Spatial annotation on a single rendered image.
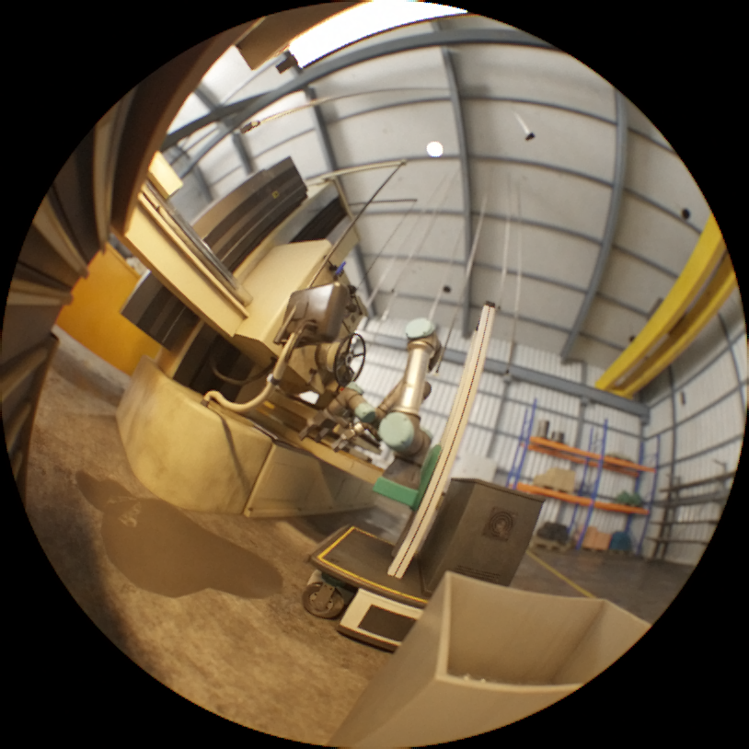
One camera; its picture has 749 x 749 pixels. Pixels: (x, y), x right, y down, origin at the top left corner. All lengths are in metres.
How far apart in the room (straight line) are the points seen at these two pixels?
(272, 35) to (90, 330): 3.16
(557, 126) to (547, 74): 1.55
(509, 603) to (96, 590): 1.11
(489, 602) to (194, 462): 1.39
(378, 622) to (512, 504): 0.68
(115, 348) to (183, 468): 2.34
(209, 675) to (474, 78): 8.87
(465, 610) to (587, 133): 8.36
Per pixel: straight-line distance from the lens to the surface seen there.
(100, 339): 3.52
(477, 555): 1.05
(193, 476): 1.50
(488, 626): 0.77
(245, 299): 1.66
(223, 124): 6.97
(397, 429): 0.80
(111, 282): 3.49
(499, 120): 7.84
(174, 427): 1.45
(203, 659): 0.90
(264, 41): 1.25
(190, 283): 1.43
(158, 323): 1.78
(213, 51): 0.27
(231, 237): 1.99
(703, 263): 7.35
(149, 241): 1.39
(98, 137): 0.25
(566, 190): 8.04
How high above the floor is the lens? 0.76
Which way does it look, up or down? 19 degrees up
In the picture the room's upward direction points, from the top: 25 degrees clockwise
